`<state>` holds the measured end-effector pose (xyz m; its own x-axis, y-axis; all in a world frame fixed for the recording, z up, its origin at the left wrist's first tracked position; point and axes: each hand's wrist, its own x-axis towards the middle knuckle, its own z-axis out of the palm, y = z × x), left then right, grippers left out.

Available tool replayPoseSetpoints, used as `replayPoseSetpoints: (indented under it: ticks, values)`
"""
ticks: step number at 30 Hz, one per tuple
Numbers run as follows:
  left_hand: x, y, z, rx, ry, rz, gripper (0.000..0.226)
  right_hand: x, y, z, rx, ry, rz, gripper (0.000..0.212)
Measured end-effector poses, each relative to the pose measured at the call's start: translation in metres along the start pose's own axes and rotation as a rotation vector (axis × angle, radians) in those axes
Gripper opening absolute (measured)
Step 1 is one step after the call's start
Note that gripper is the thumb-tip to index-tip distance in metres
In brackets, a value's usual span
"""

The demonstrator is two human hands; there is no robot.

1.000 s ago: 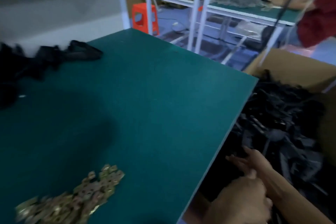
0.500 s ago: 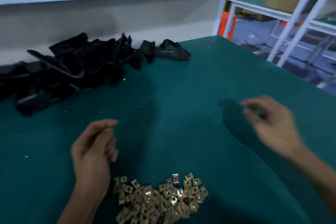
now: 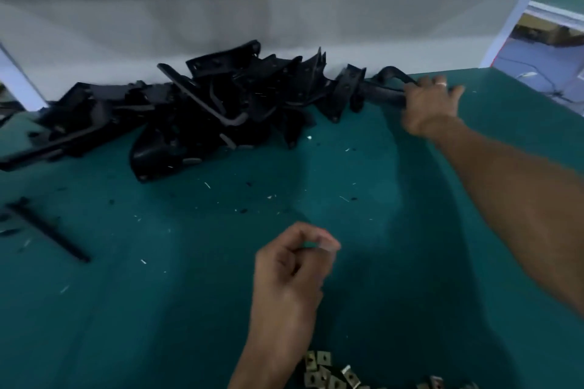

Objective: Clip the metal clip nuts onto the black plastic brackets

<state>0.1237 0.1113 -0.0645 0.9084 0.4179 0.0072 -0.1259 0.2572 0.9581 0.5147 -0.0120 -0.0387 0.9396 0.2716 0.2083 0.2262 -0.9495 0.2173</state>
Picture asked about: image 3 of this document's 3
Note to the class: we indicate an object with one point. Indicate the person's left hand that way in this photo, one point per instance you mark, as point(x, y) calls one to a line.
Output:
point(290, 298)

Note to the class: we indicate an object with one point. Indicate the person's right hand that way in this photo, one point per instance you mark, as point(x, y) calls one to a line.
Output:
point(429, 109)

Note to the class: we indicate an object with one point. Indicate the thin black plastic strip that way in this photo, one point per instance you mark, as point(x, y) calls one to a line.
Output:
point(50, 231)

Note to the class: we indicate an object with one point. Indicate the white metal rack frame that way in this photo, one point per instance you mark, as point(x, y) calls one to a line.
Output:
point(538, 24)

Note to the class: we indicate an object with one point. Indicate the person's right forearm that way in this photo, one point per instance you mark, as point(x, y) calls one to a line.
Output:
point(520, 197)

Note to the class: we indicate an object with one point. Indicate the pile of black plastic brackets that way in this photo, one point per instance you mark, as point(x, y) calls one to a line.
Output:
point(192, 111)

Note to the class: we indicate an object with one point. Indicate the white metal post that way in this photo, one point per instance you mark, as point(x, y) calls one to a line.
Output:
point(20, 79)

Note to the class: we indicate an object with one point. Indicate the green table cloth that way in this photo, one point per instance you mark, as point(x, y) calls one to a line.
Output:
point(411, 247)

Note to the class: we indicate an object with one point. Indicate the curved black plastic bracket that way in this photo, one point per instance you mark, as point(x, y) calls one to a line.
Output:
point(383, 90)

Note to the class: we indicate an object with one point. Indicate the pile of brass clip nuts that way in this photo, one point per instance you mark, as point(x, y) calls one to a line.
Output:
point(351, 377)

